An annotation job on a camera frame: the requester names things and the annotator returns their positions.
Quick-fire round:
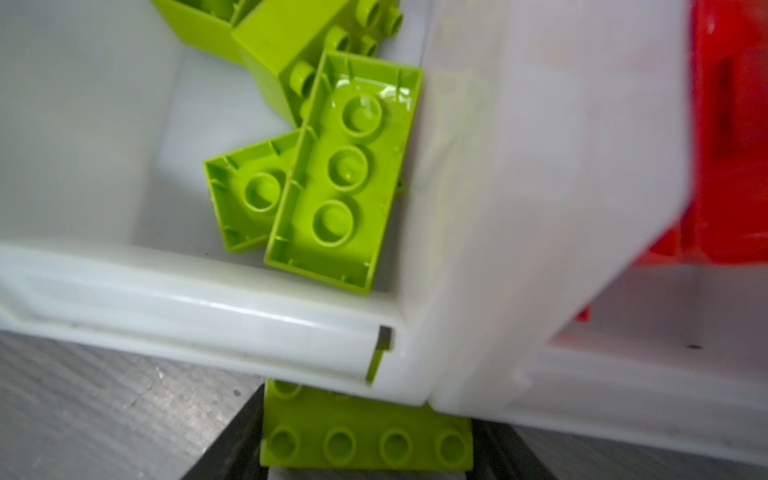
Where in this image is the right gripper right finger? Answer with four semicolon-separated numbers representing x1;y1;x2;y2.
465;419;557;480

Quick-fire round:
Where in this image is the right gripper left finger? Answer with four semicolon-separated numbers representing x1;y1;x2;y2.
182;384;267;480

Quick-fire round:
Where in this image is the red arch lego piece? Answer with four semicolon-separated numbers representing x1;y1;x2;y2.
539;1;767;315

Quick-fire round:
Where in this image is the green lego brick cluster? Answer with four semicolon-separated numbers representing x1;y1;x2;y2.
203;130;299;253

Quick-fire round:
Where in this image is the lone green lego brick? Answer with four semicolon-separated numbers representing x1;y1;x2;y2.
152;0;261;66

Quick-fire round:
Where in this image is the middle white bin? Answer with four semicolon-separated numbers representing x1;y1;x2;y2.
502;265;767;465

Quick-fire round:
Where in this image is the white bin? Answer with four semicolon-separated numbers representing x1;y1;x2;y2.
1;1;690;416
502;265;767;465

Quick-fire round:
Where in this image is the left white bin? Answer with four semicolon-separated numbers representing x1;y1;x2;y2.
1;1;690;416

